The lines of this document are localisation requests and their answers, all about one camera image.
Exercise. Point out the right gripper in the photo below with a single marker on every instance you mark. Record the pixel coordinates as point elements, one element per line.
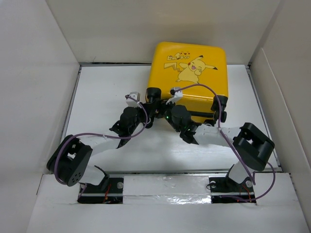
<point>162,106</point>

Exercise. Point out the yellow hard-shell suitcase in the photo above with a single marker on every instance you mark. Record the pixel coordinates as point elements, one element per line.
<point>201,72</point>

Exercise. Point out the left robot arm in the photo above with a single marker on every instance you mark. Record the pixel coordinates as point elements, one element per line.
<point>69,163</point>

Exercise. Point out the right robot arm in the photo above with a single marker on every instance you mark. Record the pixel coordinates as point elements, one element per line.
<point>250,145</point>

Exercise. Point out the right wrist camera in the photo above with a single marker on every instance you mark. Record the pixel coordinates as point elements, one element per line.
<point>176,95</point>

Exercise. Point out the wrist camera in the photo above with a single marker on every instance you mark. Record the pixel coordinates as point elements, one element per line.
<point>176,95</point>
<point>133,99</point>

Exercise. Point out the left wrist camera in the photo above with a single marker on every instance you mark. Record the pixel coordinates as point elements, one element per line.
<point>133,99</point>

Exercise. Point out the metal base rail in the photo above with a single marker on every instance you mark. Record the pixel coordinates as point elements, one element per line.
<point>168,189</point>

